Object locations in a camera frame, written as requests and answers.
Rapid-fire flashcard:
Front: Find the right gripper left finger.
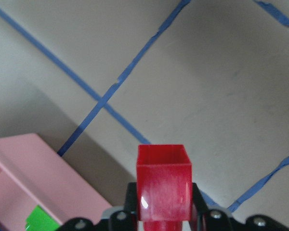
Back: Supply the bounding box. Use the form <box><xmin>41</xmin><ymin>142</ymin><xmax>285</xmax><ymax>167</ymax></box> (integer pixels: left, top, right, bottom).
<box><xmin>57</xmin><ymin>182</ymin><xmax>139</xmax><ymax>231</ymax></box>

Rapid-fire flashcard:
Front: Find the red block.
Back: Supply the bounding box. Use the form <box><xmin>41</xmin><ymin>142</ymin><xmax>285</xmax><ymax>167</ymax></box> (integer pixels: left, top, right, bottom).
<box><xmin>136</xmin><ymin>144</ymin><xmax>192</xmax><ymax>231</ymax></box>

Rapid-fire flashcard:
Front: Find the green block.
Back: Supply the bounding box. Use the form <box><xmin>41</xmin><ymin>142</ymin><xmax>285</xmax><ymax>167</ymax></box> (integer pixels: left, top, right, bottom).
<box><xmin>25</xmin><ymin>205</ymin><xmax>60</xmax><ymax>231</ymax></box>

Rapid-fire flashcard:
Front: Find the pink plastic box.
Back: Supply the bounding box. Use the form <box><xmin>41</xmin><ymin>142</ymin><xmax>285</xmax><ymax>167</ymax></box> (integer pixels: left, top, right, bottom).
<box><xmin>0</xmin><ymin>134</ymin><xmax>111</xmax><ymax>231</ymax></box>

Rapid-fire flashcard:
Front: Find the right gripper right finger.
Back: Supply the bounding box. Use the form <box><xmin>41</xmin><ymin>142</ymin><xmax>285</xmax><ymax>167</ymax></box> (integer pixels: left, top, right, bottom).
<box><xmin>183</xmin><ymin>182</ymin><xmax>289</xmax><ymax>231</ymax></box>

